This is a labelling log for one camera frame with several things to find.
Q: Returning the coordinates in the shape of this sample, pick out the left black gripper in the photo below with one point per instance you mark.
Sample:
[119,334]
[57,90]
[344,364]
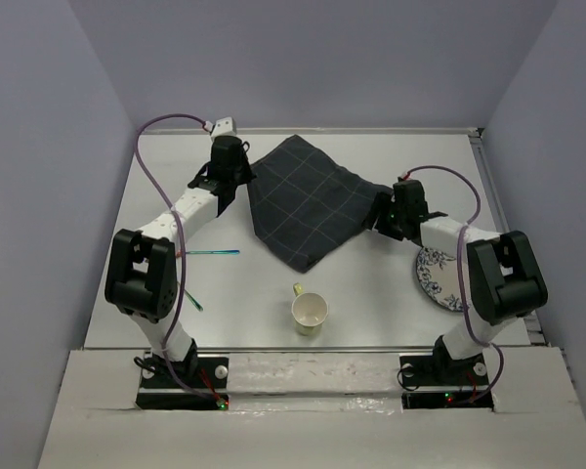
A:
[247,176]

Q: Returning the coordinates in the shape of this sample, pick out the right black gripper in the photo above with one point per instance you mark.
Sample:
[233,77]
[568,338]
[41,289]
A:
[384,202]

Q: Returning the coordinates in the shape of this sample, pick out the blue floral plate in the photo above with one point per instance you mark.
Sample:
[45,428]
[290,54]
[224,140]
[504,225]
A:
[436,273]

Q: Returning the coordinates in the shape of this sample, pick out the dark checked cloth placemat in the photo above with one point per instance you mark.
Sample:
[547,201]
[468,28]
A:
[304,205]

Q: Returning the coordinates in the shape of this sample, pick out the iridescent spoon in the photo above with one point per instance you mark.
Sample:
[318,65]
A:
[210,252]

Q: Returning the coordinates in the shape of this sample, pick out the cream yellow mug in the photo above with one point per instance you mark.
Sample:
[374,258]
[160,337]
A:
[309,310]

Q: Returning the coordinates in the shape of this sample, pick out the iridescent fork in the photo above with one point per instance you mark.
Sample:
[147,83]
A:
[193,301]

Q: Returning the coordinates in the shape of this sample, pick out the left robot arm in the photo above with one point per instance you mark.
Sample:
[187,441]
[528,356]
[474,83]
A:
[147,267]

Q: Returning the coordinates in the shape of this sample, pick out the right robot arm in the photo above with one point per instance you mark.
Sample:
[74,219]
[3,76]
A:
[499,278]

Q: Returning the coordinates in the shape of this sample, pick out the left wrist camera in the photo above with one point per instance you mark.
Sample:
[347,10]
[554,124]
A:
[223,127]

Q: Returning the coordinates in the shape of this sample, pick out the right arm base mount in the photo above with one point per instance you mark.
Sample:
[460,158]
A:
[425,387]

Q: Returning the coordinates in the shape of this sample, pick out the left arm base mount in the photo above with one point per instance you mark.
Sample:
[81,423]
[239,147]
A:
[204,390]

